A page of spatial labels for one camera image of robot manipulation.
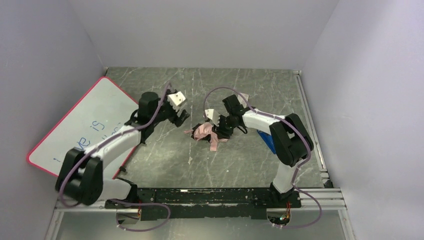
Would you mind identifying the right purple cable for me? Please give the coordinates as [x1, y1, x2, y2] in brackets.
[202, 87, 324, 230]

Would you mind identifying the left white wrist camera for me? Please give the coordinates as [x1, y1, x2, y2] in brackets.
[167, 91, 187, 113]

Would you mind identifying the aluminium frame rail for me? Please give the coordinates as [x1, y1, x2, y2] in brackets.
[46, 187, 355, 240]

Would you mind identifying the red framed whiteboard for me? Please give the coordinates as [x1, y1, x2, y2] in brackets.
[26, 77, 138, 177]

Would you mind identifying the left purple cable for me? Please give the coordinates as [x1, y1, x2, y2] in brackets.
[57, 82, 171, 232]

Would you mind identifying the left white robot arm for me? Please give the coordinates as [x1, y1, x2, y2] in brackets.
[55, 89, 190, 206]

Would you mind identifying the purple cable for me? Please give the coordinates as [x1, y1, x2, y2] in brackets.
[57, 82, 171, 232]
[202, 87, 324, 230]

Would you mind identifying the blue marker pen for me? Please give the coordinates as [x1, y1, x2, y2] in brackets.
[256, 130, 276, 155]

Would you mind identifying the small white cardboard box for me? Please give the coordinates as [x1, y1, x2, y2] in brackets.
[237, 93, 249, 108]

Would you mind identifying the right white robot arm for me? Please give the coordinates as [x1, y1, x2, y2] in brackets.
[204, 94, 314, 203]

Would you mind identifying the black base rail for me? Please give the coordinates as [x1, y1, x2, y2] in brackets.
[104, 187, 302, 222]

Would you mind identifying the pink and black umbrella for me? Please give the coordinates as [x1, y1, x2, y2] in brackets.
[184, 122, 229, 152]

